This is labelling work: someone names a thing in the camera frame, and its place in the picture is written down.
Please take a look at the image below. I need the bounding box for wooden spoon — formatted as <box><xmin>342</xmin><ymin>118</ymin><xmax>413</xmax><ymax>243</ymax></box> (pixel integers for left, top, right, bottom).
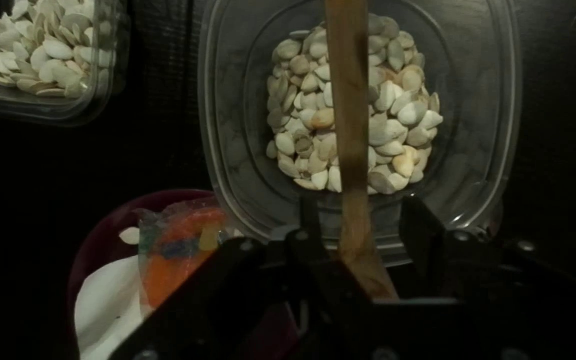
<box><xmin>324</xmin><ymin>0</ymin><xmax>398</xmax><ymax>299</ymax></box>

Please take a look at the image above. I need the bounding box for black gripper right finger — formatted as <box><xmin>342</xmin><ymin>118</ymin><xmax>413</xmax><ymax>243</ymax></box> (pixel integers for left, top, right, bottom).
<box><xmin>390</xmin><ymin>195</ymin><xmax>457</xmax><ymax>299</ymax></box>

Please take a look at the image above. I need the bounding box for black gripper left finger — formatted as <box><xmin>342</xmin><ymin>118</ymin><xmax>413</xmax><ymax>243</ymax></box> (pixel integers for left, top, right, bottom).
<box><xmin>286</xmin><ymin>195</ymin><xmax>372</xmax><ymax>313</ymax></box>

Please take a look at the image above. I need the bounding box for round clear plastic container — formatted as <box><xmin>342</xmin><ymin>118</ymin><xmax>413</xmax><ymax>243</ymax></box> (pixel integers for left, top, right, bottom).
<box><xmin>198</xmin><ymin>0</ymin><xmax>520</xmax><ymax>261</ymax></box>

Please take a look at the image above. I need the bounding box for square clear plastic container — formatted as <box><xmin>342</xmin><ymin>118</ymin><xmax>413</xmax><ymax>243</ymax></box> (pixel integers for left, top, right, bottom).
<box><xmin>0</xmin><ymin>0</ymin><xmax>130</xmax><ymax>125</ymax></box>

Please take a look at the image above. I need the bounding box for dark red plate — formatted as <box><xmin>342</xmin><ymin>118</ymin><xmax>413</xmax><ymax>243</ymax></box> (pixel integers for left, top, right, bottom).
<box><xmin>65</xmin><ymin>185</ymin><xmax>217</xmax><ymax>316</ymax></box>

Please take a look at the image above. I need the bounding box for white plastic bag with orange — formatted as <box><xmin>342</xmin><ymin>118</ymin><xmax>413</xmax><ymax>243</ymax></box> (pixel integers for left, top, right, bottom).
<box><xmin>74</xmin><ymin>198</ymin><xmax>233</xmax><ymax>360</ymax></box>

